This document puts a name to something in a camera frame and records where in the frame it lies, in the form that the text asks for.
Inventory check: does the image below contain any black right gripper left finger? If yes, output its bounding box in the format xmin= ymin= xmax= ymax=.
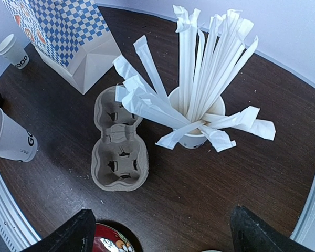
xmin=24 ymin=209 xmax=96 ymax=252

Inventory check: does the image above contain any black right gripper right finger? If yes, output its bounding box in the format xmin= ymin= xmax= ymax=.
xmin=230 ymin=206 xmax=310 ymax=251

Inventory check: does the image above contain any white paper coffee cup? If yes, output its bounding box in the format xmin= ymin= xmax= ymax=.
xmin=0 ymin=108 xmax=38 ymax=162

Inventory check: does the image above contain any red floral plate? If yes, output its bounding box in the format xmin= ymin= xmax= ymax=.
xmin=92 ymin=223 xmax=142 ymax=252

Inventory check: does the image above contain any brown pulp cup carrier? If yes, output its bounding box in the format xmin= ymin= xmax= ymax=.
xmin=91 ymin=86 xmax=149 ymax=192

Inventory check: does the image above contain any white stacked paper cup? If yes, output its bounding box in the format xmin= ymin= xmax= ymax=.
xmin=0 ymin=34 xmax=29 ymax=69

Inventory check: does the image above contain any blue checkered paper bag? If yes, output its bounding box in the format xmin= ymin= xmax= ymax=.
xmin=3 ymin=0 xmax=121 ymax=95

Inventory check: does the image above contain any aluminium front rail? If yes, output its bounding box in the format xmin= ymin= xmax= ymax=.
xmin=0 ymin=174 xmax=42 ymax=251

